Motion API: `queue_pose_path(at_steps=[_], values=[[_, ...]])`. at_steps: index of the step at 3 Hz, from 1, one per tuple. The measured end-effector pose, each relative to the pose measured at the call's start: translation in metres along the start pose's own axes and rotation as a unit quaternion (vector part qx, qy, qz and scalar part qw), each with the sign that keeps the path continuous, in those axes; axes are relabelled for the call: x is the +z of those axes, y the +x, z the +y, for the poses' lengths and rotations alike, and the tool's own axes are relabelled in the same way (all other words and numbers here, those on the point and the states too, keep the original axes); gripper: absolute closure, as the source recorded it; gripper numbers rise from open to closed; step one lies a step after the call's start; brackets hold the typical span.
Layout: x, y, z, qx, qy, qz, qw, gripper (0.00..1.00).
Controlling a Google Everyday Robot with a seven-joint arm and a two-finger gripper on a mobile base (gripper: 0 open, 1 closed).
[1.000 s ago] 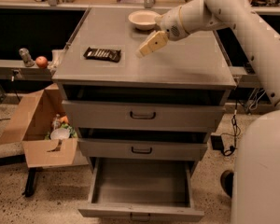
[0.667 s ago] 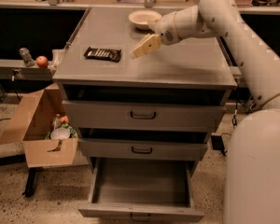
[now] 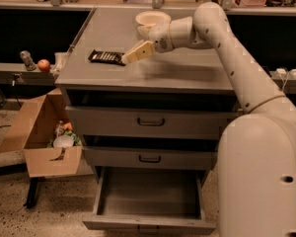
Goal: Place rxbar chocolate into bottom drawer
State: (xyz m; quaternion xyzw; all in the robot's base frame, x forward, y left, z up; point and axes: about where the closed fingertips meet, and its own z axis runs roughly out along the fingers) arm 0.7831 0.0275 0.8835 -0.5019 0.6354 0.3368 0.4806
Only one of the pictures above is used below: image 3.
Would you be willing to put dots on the small grey figurine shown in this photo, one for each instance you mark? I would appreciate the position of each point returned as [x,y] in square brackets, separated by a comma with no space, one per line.
[28,61]

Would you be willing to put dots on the dark chocolate bar wrapper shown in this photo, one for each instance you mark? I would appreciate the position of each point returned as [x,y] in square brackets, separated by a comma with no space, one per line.
[106,57]

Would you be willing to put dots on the white power strip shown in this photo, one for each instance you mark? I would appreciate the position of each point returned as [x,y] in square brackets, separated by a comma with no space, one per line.
[285,74]

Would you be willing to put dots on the grey top drawer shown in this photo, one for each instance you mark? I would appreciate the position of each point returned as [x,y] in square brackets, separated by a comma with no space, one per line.
[148,123]

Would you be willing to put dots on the grey middle drawer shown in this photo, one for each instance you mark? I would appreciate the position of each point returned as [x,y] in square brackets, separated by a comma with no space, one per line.
[149,158]

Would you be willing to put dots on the grey bottom drawer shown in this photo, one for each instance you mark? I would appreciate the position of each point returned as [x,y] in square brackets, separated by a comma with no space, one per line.
[150,202]

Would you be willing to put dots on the red apple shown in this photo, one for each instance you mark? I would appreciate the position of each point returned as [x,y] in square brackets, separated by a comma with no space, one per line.
[44,65]

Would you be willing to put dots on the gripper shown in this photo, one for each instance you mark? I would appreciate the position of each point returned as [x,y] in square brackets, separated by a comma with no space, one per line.
[160,36]

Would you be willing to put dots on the brown cardboard box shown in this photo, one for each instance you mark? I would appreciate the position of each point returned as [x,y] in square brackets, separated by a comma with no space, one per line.
[31,131]

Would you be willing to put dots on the grey drawer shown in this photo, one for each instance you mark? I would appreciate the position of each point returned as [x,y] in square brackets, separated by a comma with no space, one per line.
[149,158]
[150,202]
[148,123]

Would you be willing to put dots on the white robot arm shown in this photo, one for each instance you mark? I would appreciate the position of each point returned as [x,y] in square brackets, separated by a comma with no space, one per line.
[257,151]

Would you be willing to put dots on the white bowl in box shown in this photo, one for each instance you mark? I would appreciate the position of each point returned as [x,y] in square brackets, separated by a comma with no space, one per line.
[63,141]

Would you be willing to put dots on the grey drawer cabinet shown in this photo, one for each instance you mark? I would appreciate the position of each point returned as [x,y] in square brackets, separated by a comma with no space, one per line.
[181,80]

